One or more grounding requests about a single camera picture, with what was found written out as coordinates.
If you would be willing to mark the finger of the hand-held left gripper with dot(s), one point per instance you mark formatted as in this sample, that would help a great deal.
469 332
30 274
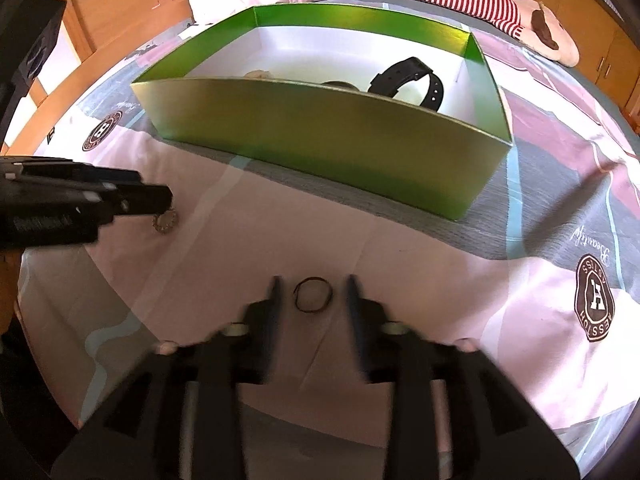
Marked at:
115 176
145 200

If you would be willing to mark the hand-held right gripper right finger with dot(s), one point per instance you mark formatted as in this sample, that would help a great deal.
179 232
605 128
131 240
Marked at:
353 320

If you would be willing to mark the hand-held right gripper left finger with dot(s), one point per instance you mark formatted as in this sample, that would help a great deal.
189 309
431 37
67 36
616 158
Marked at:
274 325

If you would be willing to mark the green cardboard box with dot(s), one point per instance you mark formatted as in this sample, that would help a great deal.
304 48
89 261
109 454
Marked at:
325 135

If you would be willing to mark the black wristwatch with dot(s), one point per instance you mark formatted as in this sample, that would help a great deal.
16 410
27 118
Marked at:
400 67

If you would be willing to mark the person's left hand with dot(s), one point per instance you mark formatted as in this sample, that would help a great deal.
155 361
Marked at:
9 282

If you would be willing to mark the printed bedsheet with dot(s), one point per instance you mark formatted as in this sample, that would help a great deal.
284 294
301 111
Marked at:
450 260

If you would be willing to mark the wooden wardrobe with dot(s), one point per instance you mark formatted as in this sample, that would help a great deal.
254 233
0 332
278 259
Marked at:
600 45

